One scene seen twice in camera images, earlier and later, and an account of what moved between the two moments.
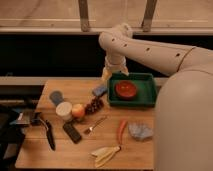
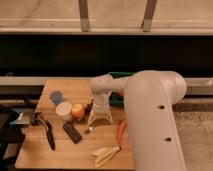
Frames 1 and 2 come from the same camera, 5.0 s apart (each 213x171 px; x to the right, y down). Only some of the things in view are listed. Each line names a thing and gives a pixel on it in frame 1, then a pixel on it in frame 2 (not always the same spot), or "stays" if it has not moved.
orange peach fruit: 78,110 stays
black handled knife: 50,134 stays
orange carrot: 120,130 stays
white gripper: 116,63 to 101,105
